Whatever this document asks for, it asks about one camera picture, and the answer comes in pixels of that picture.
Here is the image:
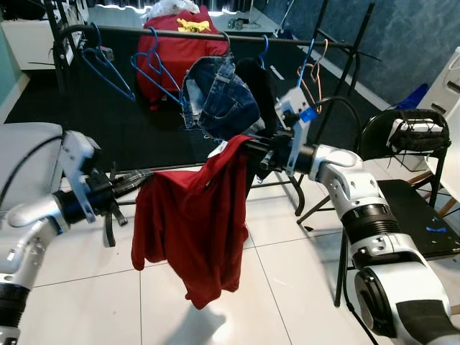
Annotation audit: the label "red shirt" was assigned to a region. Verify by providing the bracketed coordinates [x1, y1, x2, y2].
[131, 133, 251, 310]

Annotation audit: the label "thin blue hanger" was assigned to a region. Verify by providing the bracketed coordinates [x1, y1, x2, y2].
[296, 37, 317, 91]

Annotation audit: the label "blue denim shorts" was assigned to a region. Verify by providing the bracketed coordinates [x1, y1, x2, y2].
[180, 56, 261, 141]

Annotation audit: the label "grey padded bench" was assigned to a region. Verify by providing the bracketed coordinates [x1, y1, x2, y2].
[0, 122, 67, 216]

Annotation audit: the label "black metal clothes rack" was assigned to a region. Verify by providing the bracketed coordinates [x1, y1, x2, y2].
[43, 0, 383, 249]

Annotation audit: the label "small grey box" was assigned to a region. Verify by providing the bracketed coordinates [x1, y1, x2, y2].
[97, 46, 116, 63]

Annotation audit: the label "black folding chair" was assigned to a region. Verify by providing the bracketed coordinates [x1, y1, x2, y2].
[334, 108, 460, 306]

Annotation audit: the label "white and black device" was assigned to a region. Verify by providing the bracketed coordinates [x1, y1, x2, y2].
[388, 116, 441, 153]

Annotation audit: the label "yellow cloth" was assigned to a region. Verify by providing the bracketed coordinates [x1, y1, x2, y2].
[176, 18, 211, 35]

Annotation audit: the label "white cabinet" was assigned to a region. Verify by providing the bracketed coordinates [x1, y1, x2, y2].
[0, 18, 69, 71]

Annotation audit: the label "white plastic bag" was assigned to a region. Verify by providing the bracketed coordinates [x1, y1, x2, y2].
[140, 0, 198, 19]

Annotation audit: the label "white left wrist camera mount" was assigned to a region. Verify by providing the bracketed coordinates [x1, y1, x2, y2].
[60, 131, 101, 224]

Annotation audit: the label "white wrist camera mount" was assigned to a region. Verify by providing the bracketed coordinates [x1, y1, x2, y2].
[60, 131, 101, 224]
[275, 88, 317, 177]

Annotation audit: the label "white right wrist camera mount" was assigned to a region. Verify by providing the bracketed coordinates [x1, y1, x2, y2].
[275, 88, 317, 177]

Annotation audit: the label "copper wire hanger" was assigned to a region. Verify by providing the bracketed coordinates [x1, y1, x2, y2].
[305, 37, 331, 91]

